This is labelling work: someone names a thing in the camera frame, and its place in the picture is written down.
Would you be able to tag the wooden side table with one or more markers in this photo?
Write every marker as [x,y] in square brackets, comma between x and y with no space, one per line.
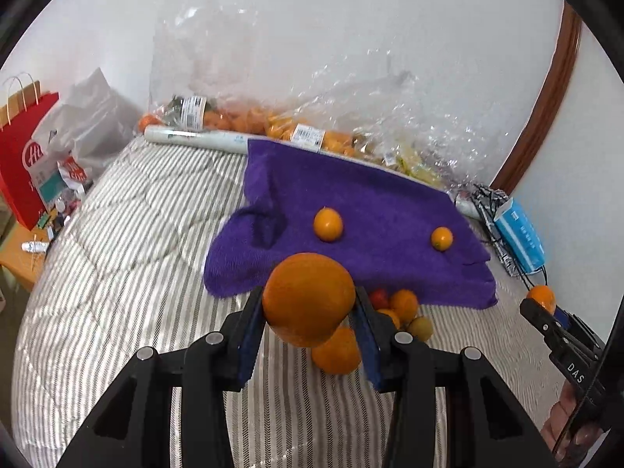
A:
[25,267]

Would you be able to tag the small red tomato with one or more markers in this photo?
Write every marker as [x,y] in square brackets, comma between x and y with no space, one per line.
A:
[379,299]

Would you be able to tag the blue tissue box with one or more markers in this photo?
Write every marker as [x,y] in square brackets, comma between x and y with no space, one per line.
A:
[517,230]

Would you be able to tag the patterned black white pouch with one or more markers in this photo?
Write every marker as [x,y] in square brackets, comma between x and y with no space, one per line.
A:
[487,200]

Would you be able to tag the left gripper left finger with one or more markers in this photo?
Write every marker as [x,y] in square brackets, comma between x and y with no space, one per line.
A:
[130,424]

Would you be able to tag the green-brown fruit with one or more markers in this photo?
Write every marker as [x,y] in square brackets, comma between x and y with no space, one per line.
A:
[421,328]

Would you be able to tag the small orange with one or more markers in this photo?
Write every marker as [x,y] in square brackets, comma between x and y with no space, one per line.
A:
[391,315]
[404,303]
[442,238]

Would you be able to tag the clear bag of yellow fruit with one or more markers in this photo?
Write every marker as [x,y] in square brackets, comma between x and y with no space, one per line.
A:
[446,158]

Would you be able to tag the clear bag of small oranges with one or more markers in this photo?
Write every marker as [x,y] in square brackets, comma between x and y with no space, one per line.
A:
[367,119]

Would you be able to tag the striped quilted mattress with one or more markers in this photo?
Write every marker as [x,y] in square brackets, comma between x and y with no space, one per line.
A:
[127,273]

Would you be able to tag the grey plastic bag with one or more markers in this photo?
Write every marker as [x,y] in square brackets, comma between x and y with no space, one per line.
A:
[86,131]

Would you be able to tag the purple towel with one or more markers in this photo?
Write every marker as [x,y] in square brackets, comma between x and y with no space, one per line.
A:
[386,242]

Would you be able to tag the clear bag of mandarins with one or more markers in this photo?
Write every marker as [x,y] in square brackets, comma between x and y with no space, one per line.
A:
[203,53]

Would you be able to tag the oval orange fruit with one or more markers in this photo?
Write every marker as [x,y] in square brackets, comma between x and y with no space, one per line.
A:
[328,225]

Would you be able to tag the brown wooden door frame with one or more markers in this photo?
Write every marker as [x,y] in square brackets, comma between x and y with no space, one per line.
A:
[547,104]

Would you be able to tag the large orange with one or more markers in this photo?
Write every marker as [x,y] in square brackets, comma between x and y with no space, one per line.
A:
[307,297]

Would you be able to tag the white small tube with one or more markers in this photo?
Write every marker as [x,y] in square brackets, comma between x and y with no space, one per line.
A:
[36,247]

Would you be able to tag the white rolled paper tube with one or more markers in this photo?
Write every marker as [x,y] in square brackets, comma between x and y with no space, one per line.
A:
[237,143]

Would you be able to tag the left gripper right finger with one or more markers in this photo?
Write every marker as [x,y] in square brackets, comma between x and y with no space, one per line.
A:
[486,424]

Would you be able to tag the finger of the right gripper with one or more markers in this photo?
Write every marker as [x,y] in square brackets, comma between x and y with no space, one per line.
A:
[544,323]

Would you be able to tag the large mandarin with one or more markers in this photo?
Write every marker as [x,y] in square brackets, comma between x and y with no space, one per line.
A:
[339,355]
[544,296]

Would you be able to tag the red paper shopping bag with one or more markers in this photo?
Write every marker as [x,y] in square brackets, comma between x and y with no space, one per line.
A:
[23,105]

